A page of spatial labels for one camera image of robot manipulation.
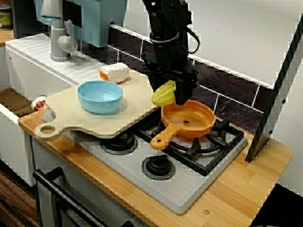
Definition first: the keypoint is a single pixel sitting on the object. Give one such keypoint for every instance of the light blue bowl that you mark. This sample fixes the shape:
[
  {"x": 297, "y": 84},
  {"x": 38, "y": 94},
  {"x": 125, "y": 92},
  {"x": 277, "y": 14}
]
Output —
[{"x": 99, "y": 104}]

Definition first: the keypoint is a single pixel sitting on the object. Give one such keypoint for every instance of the black stove knob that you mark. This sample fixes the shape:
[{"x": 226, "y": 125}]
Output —
[
  {"x": 118, "y": 144},
  {"x": 158, "y": 168}
]

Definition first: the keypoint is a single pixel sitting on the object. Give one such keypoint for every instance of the grey toy stove top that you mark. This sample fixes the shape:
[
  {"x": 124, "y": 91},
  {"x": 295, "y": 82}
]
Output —
[{"x": 177, "y": 189}]

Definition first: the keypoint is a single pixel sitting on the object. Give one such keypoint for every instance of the dark tile backsplash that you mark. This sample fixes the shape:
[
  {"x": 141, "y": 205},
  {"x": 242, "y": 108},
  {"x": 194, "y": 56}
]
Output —
[{"x": 225, "y": 94}]

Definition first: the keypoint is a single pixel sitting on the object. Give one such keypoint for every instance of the black slanted side panel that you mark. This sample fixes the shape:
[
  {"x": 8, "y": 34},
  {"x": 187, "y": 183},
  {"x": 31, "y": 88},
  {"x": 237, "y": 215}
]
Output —
[{"x": 260, "y": 132}]

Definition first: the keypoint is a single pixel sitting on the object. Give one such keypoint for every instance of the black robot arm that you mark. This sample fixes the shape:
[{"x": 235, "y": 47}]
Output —
[{"x": 165, "y": 16}]

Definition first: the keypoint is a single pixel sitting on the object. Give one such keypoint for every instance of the wooden cutting board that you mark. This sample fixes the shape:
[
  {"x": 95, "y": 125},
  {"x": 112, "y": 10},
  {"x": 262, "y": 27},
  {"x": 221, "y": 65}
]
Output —
[{"x": 71, "y": 118}]

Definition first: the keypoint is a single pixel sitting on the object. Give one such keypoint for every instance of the tomato can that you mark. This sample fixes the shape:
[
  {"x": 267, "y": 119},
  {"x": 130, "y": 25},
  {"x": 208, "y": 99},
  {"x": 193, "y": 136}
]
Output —
[{"x": 39, "y": 104}]

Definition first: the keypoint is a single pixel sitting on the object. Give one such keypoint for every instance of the grey toy faucet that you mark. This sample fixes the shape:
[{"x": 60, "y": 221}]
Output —
[{"x": 56, "y": 42}]

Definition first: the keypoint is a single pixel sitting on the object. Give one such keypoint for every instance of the teal box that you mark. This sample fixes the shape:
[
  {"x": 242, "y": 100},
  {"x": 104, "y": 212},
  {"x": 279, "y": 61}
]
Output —
[{"x": 99, "y": 19}]

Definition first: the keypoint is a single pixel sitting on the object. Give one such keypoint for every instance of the orange toy frying pan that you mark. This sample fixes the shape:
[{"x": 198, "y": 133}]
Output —
[{"x": 198, "y": 118}]

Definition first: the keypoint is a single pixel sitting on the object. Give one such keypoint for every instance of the white toy sink unit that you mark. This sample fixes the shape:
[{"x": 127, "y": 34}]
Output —
[{"x": 23, "y": 66}]

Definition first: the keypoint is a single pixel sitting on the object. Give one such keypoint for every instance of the black burner grate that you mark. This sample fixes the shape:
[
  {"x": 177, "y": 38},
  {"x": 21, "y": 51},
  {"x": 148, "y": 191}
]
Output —
[{"x": 193, "y": 151}]

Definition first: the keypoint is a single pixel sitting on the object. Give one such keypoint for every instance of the brass counter screw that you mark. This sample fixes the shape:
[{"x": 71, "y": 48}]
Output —
[{"x": 207, "y": 212}]

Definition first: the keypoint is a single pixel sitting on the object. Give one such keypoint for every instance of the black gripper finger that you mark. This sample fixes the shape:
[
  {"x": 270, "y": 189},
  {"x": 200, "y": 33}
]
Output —
[
  {"x": 185, "y": 92},
  {"x": 157, "y": 81}
]

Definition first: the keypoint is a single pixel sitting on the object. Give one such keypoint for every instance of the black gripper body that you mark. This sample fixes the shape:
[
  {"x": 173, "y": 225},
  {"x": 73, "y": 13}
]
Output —
[{"x": 170, "y": 61}]

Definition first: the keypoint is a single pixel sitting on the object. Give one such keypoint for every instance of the black box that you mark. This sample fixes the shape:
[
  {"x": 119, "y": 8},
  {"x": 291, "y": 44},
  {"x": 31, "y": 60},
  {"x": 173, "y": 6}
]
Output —
[{"x": 23, "y": 19}]

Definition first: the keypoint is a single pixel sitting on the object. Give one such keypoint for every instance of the green can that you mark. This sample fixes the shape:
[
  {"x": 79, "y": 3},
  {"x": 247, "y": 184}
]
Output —
[{"x": 5, "y": 17}]

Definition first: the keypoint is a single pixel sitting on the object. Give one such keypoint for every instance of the yellow toy corn cob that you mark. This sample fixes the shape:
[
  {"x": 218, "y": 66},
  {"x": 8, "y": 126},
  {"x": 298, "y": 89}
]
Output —
[{"x": 163, "y": 94}]

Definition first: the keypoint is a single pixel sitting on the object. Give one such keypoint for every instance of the grey oven door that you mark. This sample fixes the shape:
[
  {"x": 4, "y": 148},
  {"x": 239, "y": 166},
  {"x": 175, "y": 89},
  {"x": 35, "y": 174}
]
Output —
[{"x": 90, "y": 184}]

